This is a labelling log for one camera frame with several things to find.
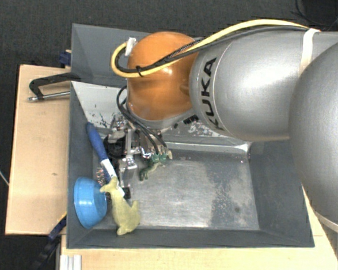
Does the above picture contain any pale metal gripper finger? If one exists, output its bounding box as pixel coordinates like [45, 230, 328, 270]
[95, 168, 108, 187]
[116, 154, 140, 200]

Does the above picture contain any blue and white pen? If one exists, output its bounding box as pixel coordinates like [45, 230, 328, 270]
[81, 121, 130, 197]

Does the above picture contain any dark green toy animal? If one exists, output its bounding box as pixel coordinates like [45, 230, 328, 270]
[138, 155, 168, 184]

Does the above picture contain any blue bowl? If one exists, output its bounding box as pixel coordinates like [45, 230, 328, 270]
[71, 176, 110, 231]

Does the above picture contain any yellow toy animal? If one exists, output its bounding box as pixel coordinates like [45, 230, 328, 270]
[96, 174, 144, 237]

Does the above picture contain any grey metal bin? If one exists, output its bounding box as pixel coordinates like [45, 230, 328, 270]
[56, 22, 330, 266]

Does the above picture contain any brown cardboard board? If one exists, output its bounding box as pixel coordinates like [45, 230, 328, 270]
[5, 64, 78, 239]

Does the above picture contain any black cylinder on white bracket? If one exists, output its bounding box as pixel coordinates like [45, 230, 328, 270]
[182, 113, 200, 127]

